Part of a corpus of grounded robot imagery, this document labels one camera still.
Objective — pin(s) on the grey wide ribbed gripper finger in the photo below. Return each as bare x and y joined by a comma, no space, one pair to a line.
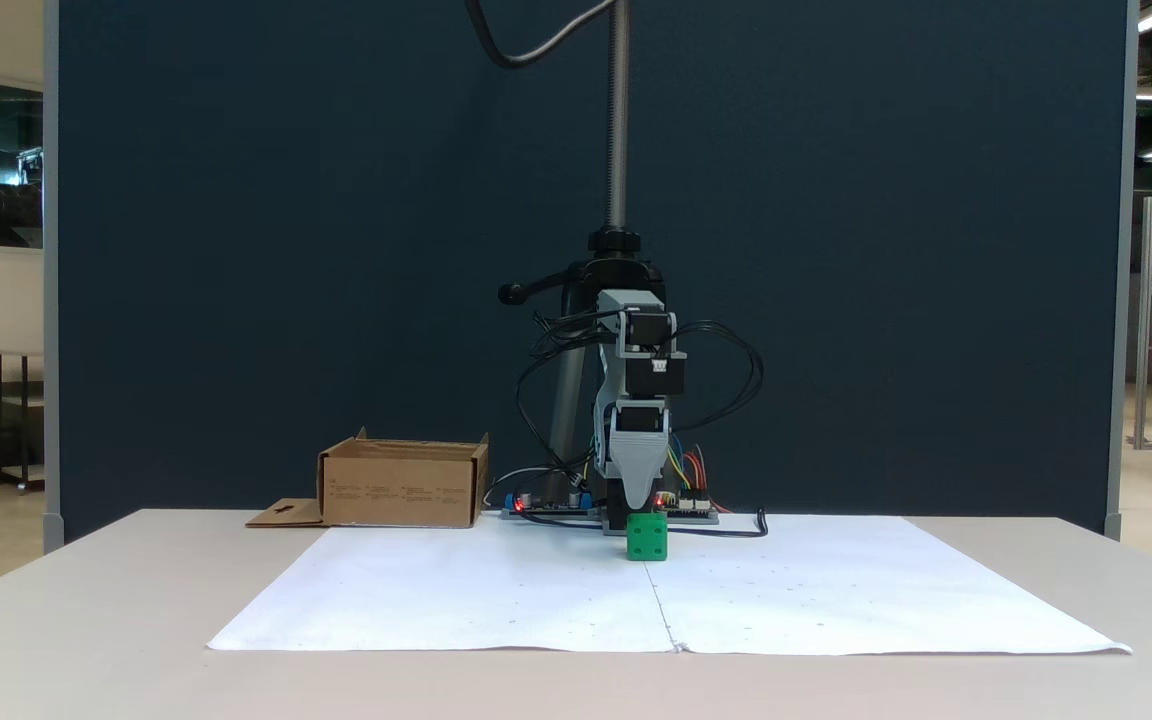
641,465

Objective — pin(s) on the dark shelf cart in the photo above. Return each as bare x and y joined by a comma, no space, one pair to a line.
11,420

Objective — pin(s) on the green die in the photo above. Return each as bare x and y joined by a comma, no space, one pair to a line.
647,537

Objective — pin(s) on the open brown cardboard box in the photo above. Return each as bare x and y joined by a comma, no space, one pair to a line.
401,490

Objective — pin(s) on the blue circuit board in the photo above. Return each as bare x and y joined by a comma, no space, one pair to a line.
546,508

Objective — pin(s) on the dark blue partition panel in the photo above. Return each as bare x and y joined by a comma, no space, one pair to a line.
286,250

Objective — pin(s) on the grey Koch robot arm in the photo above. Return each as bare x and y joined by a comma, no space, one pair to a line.
641,330

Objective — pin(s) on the white paper sheet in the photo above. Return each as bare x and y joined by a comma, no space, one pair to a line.
456,590
886,590

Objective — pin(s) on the framed wall window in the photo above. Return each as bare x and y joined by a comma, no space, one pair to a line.
14,165

